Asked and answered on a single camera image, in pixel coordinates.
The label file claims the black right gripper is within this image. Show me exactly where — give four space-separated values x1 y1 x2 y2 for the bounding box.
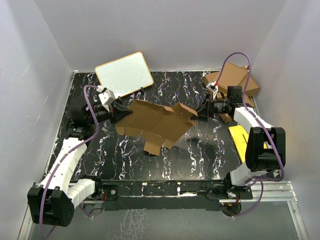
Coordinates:
190 93 231 122

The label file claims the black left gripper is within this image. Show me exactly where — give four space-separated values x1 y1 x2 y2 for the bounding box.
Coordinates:
86 101 133 126

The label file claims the cardboard box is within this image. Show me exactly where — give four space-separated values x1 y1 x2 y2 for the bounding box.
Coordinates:
219 76 260 97
116 99 198 156
212 62 249 93
216 92 255 123

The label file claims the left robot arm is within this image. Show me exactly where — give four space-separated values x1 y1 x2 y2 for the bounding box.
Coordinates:
27 93 132 227

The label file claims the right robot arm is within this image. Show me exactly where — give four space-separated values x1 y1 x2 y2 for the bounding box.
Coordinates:
191 83 286 200

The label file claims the yellow booklet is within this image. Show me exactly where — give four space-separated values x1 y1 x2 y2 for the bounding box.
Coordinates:
228 125 249 164

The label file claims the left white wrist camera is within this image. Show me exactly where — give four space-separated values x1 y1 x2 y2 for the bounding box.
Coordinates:
97 85 116 112

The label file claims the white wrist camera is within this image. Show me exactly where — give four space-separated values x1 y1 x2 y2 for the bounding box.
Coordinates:
206 81 219 100
97 85 116 112

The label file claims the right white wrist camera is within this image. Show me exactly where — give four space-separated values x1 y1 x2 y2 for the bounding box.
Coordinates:
206 81 219 100

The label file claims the whiteboard with orange frame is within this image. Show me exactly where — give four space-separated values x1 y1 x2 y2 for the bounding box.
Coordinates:
94 52 154 98

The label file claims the black base frame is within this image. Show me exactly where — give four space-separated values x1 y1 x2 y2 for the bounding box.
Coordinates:
98 179 253 214

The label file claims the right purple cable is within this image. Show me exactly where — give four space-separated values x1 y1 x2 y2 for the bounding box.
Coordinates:
216 51 286 218

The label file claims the purple cable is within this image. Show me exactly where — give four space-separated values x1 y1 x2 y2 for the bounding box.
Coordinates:
39 84 106 240
216 51 286 218

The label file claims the aluminium rail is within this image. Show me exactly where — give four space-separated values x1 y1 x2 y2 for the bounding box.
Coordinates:
27 181 298 203

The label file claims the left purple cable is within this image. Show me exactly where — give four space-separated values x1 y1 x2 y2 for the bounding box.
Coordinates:
39 84 106 240

